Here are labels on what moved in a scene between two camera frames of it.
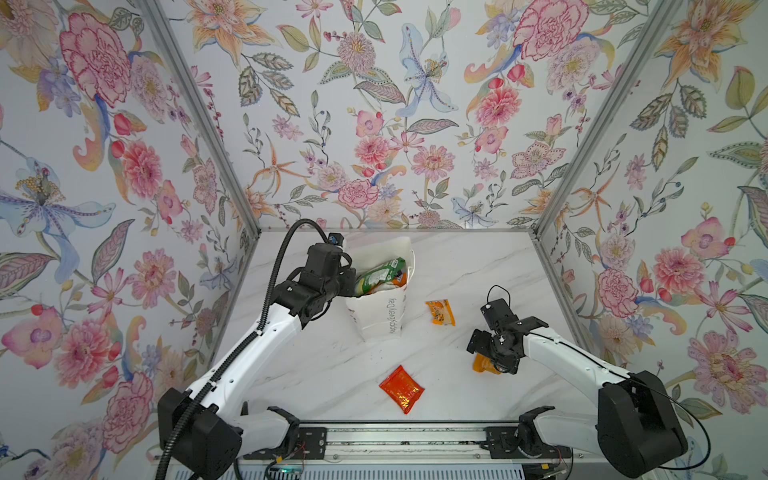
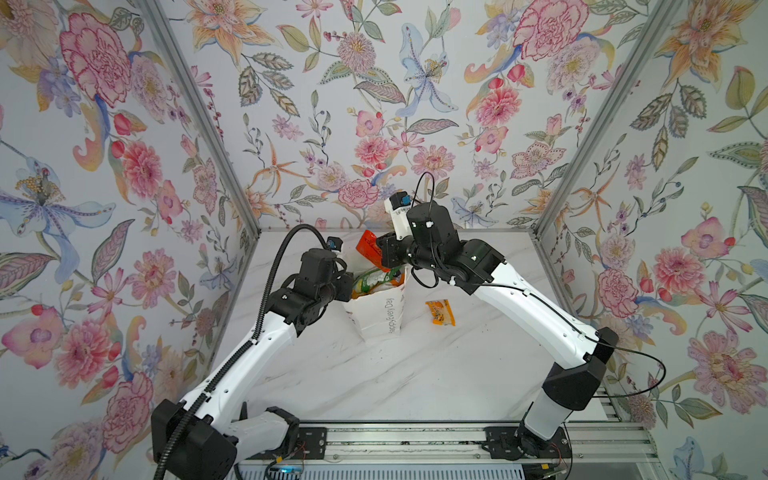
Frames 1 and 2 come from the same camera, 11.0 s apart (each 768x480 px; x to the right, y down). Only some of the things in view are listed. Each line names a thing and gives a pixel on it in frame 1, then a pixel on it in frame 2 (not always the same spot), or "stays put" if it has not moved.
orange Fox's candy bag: [401, 279] -> [358, 292]
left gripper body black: [342, 283] stays put
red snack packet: [403, 388] -> [369, 246]
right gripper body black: [488, 347] -> [407, 255]
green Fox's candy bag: [389, 273] stays put
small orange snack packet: [441, 312] stays put
